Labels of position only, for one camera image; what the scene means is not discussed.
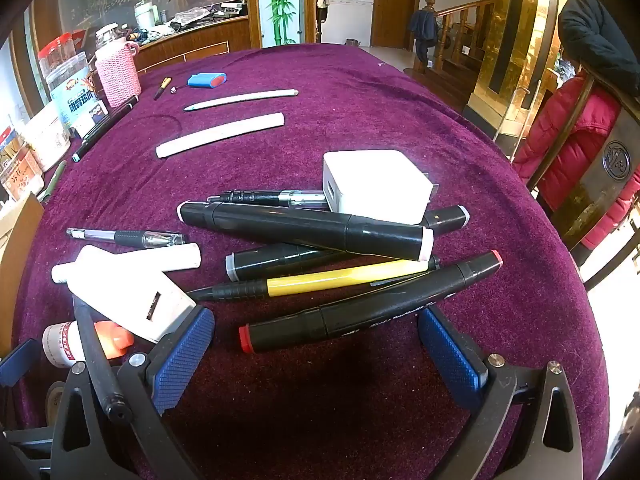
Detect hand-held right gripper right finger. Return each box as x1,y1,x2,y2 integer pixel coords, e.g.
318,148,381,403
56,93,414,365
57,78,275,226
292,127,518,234
418,306,584,480

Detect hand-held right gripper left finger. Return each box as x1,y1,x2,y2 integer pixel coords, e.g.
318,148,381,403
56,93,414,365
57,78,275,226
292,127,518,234
50,305,216,480

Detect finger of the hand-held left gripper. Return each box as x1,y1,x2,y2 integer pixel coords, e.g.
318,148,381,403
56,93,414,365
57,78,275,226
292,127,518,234
0,338,40,387

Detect white bottle orange cap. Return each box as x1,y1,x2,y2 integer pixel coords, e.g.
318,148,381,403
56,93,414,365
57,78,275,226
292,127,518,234
42,320,136,368

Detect white power bank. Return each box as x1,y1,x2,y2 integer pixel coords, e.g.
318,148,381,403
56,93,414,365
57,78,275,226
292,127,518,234
66,260,197,345

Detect black marker red caps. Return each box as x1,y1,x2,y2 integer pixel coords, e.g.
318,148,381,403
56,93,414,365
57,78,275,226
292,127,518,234
238,250,503,355

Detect cardboard box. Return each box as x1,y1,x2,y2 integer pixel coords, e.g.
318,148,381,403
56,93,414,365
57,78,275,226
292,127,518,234
0,192,47,358

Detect white plastic tube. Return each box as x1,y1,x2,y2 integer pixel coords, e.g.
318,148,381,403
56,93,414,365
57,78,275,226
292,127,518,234
51,243,202,285

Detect black marker grey cap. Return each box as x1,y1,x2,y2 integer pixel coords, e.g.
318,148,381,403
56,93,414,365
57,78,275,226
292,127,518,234
225,242,361,282

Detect folding knife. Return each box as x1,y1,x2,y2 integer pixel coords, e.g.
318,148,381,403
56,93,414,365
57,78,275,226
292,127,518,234
66,228,189,251

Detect black marker white caps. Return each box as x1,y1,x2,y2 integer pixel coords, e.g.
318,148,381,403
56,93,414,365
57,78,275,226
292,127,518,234
178,201,435,262
422,205,471,236

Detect yellow black pen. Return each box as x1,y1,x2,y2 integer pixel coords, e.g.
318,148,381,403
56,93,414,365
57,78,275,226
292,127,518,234
187,258,441,303

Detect clear gel pen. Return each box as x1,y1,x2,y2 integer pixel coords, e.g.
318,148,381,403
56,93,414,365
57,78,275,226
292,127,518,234
207,189,331,211

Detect white charger cube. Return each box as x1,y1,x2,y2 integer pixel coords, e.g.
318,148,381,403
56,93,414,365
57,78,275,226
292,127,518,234
322,150,442,226

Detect white curved sheath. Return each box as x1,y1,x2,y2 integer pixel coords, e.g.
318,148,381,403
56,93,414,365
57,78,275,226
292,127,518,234
155,112,286,160

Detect white curved knife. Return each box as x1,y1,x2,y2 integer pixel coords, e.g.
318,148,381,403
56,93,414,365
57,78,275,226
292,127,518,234
182,88,300,113

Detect purple velvet tablecloth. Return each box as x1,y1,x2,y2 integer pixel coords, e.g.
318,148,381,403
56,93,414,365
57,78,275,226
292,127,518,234
12,42,612,480

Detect green pen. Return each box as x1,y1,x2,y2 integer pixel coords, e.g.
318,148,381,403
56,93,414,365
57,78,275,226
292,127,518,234
39,160,68,204

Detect white plastic tub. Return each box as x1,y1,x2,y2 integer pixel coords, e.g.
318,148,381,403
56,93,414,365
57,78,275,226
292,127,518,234
22,100,72,172

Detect wooden chair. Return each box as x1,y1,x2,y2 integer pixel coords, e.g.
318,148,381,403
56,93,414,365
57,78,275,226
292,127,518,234
525,62,640,291

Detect black marker green cap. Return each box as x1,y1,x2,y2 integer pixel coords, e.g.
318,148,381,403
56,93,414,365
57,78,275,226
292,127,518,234
72,105,132,164
84,95,140,140

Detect small blue white box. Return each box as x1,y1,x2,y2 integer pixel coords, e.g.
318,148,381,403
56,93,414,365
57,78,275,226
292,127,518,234
75,100,111,136

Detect red jacket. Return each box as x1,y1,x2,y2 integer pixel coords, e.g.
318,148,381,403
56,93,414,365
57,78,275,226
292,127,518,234
512,72,640,252

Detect blue label canister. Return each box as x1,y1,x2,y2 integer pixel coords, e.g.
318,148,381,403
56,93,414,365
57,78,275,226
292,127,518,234
46,52,103,133

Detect blue battery pack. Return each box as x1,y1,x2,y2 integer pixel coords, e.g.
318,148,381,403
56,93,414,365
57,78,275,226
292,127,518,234
187,72,228,89

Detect pink knitted bottle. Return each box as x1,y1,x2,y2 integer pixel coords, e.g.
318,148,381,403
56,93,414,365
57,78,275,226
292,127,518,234
94,24,142,109

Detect clear jar red lid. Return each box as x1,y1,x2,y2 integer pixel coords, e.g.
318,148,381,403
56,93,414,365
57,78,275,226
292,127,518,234
37,32,77,81

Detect wooden counter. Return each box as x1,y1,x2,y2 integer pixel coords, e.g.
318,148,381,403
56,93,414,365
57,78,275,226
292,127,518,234
134,14,252,77

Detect wooden stair railing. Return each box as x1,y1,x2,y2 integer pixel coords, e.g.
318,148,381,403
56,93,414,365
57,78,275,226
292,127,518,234
420,0,497,73

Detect dark blue jacket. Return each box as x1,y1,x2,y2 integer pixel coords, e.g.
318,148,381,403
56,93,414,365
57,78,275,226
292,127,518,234
407,7,442,67

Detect gold pillar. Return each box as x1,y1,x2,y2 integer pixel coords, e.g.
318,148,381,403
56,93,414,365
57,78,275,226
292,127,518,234
472,0,563,138

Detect white kettle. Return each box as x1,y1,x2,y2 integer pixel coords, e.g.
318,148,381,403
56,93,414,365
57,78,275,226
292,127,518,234
134,2,160,31

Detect wooden door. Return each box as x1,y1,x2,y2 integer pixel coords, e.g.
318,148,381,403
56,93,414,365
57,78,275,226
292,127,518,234
371,0,422,51

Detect bamboo painted panel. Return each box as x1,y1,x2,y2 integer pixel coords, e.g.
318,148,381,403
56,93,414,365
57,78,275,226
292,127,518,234
256,0,307,48

